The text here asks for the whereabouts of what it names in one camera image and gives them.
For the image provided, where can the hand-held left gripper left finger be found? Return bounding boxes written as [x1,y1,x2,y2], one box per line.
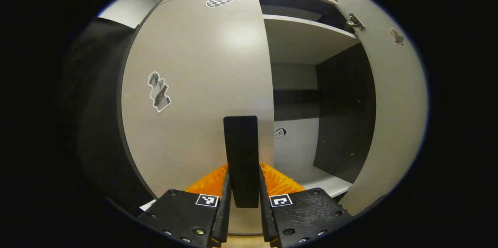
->
[138,164,233,248]

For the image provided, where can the black backdrop cloth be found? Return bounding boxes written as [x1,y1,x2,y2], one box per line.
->
[58,17,156,217]

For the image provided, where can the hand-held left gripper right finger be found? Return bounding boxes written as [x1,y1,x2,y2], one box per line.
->
[259,162,352,248]

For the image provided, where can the grey double-door shoe cabinet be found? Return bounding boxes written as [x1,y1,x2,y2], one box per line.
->
[117,0,428,237]

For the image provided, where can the grey cabinet door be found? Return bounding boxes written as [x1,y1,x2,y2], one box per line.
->
[335,0,428,216]
[121,0,275,235]

